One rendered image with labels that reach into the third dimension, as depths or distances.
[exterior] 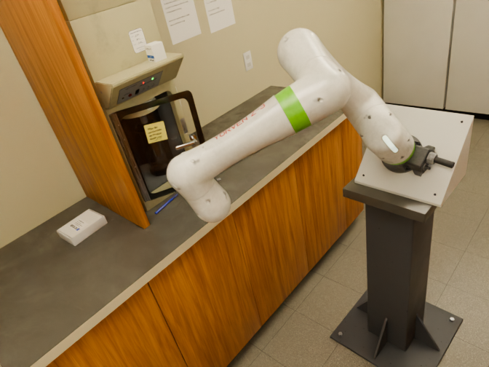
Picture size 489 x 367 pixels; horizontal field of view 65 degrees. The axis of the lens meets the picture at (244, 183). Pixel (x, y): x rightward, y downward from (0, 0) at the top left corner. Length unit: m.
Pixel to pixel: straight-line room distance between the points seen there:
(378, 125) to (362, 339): 1.23
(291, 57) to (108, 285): 0.94
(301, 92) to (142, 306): 0.95
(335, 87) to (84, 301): 1.03
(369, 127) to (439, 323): 1.27
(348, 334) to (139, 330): 1.13
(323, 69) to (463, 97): 3.21
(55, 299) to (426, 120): 1.45
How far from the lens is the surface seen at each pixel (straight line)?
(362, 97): 1.35
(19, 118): 1.84
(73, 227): 1.72
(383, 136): 1.31
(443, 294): 2.45
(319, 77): 0.98
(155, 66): 1.45
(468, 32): 3.95
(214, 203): 1.07
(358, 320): 2.27
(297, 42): 1.08
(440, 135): 1.53
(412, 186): 1.50
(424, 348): 2.20
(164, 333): 1.64
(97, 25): 1.47
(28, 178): 1.90
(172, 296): 1.57
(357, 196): 1.53
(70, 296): 1.47
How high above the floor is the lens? 1.83
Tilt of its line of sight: 32 degrees down
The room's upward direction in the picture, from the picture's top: 13 degrees counter-clockwise
